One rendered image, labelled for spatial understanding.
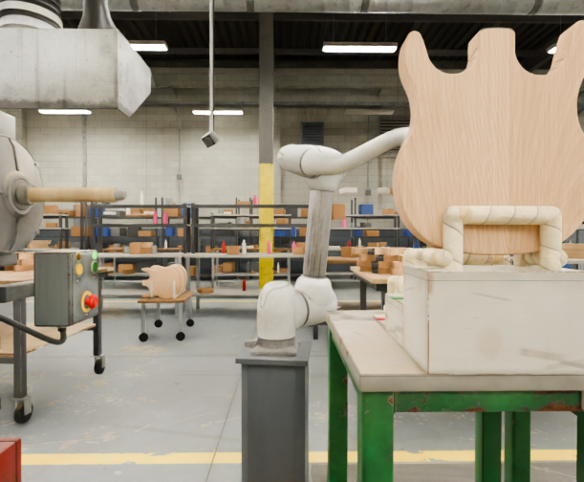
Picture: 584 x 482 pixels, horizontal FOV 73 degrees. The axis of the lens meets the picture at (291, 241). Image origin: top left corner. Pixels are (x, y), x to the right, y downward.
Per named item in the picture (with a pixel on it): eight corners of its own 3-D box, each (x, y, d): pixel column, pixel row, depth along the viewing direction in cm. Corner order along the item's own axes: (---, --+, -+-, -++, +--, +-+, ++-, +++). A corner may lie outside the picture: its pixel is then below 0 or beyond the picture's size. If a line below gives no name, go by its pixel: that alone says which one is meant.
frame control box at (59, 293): (-37, 355, 99) (-38, 252, 99) (20, 334, 121) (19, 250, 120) (61, 355, 100) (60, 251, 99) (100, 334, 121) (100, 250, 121)
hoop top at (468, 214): (447, 224, 67) (447, 205, 67) (439, 225, 70) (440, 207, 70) (566, 224, 67) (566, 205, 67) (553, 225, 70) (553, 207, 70)
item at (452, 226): (446, 271, 67) (447, 214, 67) (440, 269, 70) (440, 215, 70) (465, 271, 67) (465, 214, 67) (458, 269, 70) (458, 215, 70)
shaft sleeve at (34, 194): (34, 186, 87) (37, 200, 88) (26, 188, 84) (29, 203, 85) (118, 186, 87) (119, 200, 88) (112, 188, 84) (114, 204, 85)
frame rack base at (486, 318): (428, 375, 65) (429, 271, 65) (401, 349, 81) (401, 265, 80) (592, 374, 66) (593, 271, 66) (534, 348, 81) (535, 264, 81)
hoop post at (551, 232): (547, 271, 67) (547, 214, 67) (535, 269, 70) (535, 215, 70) (566, 271, 67) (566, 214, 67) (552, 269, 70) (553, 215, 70)
